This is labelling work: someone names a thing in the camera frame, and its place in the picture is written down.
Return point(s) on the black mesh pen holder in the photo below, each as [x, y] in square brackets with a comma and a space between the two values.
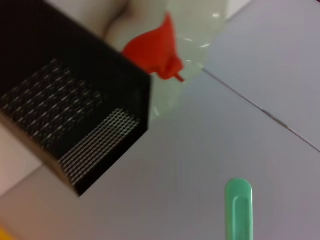
[62, 95]

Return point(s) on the translucent green fruit bowl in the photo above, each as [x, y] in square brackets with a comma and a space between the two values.
[195, 25]

